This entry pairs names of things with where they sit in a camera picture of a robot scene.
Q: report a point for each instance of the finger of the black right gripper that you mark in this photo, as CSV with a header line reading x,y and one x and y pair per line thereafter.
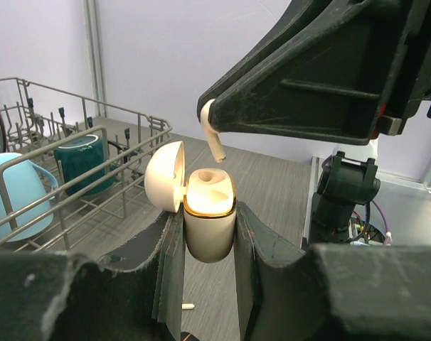
x,y
322,72

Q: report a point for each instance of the metal wire dish rack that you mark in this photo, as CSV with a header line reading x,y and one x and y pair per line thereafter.
x,y
38,119

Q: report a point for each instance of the pink white earbud case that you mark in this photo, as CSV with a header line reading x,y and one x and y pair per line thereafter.
x,y
207,196

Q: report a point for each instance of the aluminium frame rail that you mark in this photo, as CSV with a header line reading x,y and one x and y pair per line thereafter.
x,y
95,51

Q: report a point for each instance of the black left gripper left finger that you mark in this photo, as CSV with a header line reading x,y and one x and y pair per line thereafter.
x,y
134,292

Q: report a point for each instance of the light blue mug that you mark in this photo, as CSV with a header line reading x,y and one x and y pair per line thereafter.
x,y
24,186

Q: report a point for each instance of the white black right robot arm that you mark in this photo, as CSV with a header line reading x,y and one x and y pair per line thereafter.
x,y
346,181

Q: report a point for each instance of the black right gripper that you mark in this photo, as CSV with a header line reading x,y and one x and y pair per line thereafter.
x,y
399,62

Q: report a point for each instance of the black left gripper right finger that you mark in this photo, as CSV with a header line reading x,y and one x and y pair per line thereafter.
x,y
330,291

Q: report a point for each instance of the dark green mug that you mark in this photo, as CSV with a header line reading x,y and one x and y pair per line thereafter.
x,y
79,156

